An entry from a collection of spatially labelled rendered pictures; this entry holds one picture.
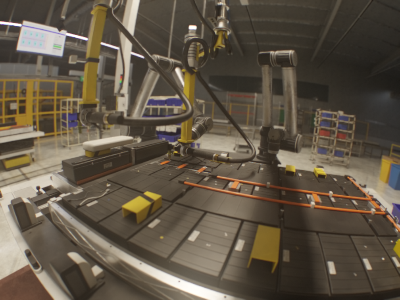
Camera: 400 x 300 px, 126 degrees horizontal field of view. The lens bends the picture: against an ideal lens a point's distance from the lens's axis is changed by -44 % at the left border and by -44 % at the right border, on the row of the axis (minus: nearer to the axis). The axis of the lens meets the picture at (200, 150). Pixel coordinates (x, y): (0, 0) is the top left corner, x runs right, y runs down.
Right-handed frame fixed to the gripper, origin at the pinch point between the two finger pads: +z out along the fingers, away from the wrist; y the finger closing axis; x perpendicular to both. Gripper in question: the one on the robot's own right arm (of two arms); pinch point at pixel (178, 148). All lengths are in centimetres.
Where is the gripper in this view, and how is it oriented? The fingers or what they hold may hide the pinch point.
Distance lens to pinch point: 128.2
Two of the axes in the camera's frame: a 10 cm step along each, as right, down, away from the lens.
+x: -7.9, -1.8, 5.9
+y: 2.5, 7.8, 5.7
